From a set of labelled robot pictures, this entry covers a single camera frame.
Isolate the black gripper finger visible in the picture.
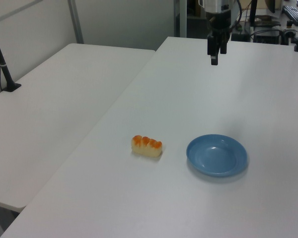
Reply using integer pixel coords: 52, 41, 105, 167
220, 37, 228, 55
207, 35, 221, 66

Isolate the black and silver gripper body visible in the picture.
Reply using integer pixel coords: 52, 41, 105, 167
198, 0, 233, 41

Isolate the blue plastic plate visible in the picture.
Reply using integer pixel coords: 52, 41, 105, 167
186, 134, 248, 178

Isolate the toy bread loaf orange top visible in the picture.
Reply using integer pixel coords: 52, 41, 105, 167
131, 134, 163, 158

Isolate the black monitor stand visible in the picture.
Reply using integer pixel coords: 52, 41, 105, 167
248, 0, 258, 28

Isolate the black keyboard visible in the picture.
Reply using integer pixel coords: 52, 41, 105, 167
282, 5, 298, 25

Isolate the black cable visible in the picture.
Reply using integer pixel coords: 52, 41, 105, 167
228, 0, 243, 33

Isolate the grey metal partition post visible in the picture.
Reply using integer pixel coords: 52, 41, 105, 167
68, 0, 84, 45

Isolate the black camera stand pole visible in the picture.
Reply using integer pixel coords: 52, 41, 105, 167
0, 20, 22, 93

